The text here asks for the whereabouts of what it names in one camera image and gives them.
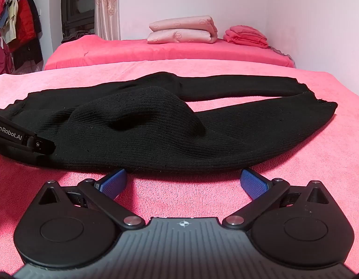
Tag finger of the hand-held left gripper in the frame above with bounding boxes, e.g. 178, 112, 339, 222
26, 135, 57, 156

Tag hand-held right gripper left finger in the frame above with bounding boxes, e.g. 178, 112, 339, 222
37, 168, 146, 230

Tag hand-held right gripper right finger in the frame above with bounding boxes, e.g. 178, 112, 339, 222
223, 167, 331, 230

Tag black knit pants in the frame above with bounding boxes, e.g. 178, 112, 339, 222
0, 71, 338, 173

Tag pink terry bed blanket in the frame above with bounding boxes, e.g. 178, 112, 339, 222
0, 59, 359, 268

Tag magenta garment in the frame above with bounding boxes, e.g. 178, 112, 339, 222
0, 23, 15, 75

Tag rack of hanging clothes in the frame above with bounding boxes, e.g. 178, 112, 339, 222
12, 0, 43, 68

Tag beige shirt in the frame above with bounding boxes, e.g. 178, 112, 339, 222
1, 3, 17, 44

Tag red puffer jacket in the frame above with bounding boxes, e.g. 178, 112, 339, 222
10, 0, 37, 52

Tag dark clothing pile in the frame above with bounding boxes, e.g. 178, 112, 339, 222
61, 30, 92, 43

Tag blue garment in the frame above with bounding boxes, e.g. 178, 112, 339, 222
0, 8, 10, 29

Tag pink bed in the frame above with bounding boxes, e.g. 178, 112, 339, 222
44, 34, 295, 71

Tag folded red blanket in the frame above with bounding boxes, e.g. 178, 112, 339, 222
223, 25, 269, 49

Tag dark window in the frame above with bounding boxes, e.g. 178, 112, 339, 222
61, 0, 96, 37

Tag pink patterned curtain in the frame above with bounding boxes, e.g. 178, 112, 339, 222
95, 0, 121, 40

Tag folded light pink quilt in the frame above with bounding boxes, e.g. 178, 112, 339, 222
147, 14, 218, 45

